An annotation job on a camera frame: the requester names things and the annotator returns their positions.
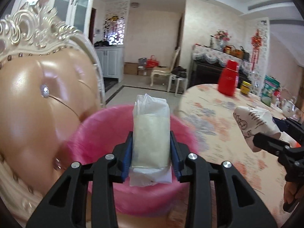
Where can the flower vase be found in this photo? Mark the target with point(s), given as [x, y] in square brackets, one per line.
[222, 37]

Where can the floral tablecloth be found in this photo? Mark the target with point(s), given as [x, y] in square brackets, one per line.
[209, 115]

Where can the low white cabinet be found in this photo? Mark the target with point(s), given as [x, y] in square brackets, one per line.
[111, 59]

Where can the white porcelain teapot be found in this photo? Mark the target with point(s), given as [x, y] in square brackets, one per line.
[288, 107]

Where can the red chinese knot ornament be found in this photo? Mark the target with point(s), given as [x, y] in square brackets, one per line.
[256, 42]

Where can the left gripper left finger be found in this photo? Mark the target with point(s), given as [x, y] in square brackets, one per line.
[65, 204]

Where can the person's right hand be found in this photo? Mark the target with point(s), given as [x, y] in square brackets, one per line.
[290, 192]

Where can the cardboard box on floor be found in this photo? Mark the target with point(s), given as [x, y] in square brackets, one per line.
[130, 68]

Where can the beige leather chair left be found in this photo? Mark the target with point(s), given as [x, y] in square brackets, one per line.
[49, 86]

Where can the red handbag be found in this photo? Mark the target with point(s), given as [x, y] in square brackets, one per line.
[152, 62]

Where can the red thermos jug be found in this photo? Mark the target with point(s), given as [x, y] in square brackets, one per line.
[229, 77]

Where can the green snack bag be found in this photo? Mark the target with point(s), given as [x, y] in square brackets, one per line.
[270, 85]

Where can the black piano with lace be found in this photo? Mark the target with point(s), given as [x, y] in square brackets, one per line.
[207, 64]

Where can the cream wooden chair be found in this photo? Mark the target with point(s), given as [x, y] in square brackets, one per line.
[164, 71]

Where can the white paper cup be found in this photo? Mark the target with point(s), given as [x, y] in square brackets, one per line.
[252, 121]

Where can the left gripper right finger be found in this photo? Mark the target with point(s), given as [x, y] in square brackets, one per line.
[237, 204]

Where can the yellow lid jar far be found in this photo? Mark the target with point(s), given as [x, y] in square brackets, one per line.
[245, 88]

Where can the pink trash bin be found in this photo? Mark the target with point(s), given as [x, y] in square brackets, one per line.
[101, 132]

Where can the white foam sheet packet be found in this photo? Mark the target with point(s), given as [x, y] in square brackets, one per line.
[150, 164]

